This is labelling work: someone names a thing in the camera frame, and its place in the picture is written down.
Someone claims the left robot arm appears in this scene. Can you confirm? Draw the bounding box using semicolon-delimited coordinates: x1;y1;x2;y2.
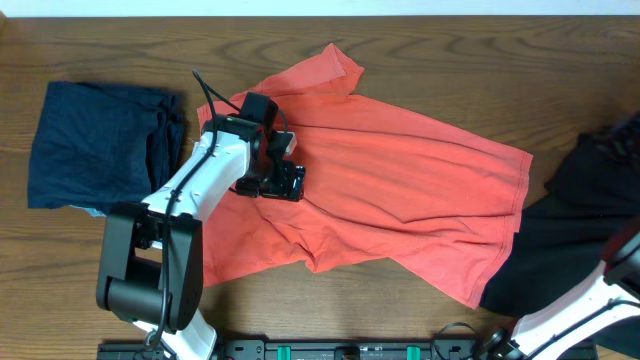
96;92;305;359

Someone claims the folded navy blue garment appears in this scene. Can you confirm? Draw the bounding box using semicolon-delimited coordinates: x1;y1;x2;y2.
27;81;184;215

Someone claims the coral red t-shirt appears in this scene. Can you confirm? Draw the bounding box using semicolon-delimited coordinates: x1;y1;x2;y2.
203;45;532;308

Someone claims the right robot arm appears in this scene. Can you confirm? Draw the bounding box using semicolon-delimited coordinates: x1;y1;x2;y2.
480;218;639;360

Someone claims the black garment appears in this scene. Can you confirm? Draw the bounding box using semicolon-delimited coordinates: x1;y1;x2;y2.
480;116;639;317

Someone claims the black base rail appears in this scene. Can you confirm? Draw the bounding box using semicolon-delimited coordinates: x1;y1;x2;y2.
96;339;488;360

